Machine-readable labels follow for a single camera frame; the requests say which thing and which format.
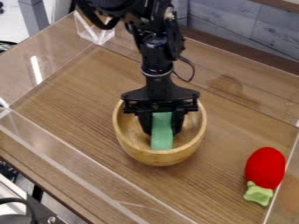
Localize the clear acrylic enclosure wall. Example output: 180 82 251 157
0 17 299 224

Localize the black table leg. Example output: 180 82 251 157
32 185 43 202

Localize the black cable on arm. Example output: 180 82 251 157
172 55 196 84

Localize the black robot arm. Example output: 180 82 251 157
75 0 200 135

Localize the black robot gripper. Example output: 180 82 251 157
122 74 200 135

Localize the grey pillar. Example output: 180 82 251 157
17 0 49 36

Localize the green foam stick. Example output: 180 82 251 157
151 112 174 151

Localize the clear acrylic corner bracket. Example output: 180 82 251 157
73 11 116 46

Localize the brown wooden bowl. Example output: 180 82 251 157
112 101 208 166

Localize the red plush strawberry toy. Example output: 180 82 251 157
243 147 286 207

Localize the black device with cable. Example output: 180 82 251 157
0 198 69 224

